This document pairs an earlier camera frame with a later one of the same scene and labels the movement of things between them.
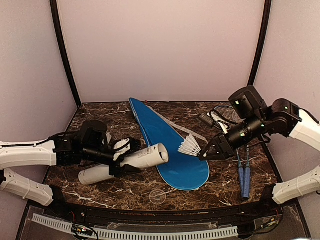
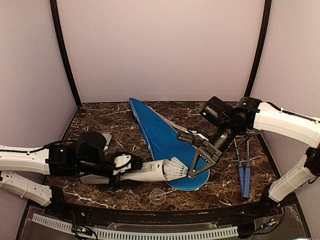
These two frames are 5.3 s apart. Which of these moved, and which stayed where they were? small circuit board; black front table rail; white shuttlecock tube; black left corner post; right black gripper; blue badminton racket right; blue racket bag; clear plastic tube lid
Moved: white shuttlecock tube; right black gripper
Stayed: blue badminton racket right; clear plastic tube lid; black left corner post; black front table rail; small circuit board; blue racket bag
